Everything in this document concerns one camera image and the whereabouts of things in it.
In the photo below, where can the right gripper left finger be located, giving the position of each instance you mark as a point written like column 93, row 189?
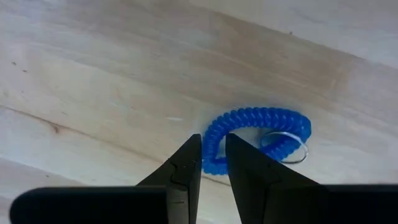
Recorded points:
column 185, row 177

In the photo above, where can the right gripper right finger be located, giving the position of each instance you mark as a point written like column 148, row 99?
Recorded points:
column 258, row 186

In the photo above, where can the blue coil wristband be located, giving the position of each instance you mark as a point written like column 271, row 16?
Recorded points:
column 258, row 118

